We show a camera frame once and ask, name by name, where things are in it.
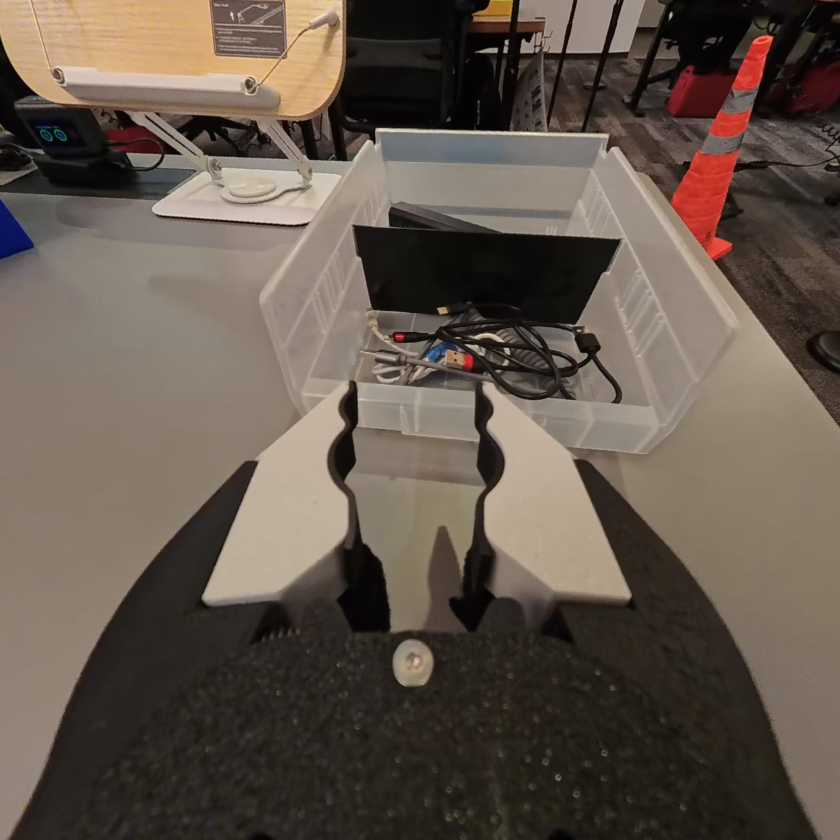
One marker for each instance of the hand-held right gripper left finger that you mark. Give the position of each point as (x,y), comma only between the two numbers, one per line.
(289,525)

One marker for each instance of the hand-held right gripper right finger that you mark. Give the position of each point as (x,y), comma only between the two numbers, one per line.
(551,525)

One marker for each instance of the clear plastic bin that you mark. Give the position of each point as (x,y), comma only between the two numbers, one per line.
(669,367)

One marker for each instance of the blue plastic bin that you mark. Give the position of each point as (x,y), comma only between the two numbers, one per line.
(10,233)

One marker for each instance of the black divider of clear bin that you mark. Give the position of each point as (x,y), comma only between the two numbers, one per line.
(485,275)

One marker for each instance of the orange traffic cone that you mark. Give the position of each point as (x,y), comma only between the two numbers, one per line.
(722,164)

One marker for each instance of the black charger with display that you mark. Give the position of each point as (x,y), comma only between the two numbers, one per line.
(59,134)

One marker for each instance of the red bag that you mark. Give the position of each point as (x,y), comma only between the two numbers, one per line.
(810,88)
(702,92)

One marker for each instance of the black office chair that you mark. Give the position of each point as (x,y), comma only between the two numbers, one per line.
(400,72)

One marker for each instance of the wooden laptop stand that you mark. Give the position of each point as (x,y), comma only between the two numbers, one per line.
(131,39)

